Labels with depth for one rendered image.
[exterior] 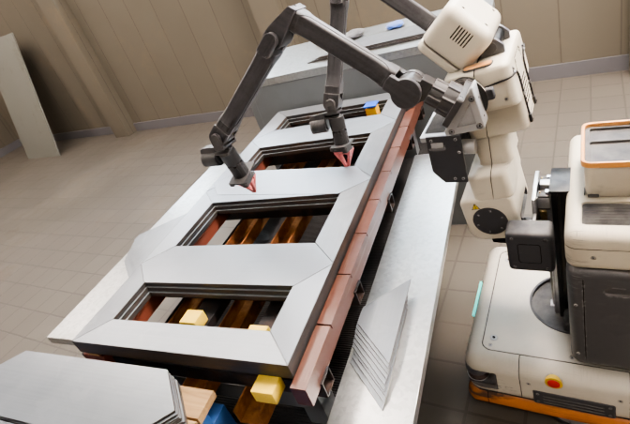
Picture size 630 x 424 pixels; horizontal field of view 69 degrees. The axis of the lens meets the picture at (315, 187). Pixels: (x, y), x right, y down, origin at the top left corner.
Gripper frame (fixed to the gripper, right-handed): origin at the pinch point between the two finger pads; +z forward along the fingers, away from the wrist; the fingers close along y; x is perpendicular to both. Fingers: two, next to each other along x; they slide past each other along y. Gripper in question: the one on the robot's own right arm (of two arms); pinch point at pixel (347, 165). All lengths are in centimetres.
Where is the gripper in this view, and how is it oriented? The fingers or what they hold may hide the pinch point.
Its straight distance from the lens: 174.9
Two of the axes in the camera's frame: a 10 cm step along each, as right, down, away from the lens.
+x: 8.8, -0.6, -4.7
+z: 2.4, 9.1, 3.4
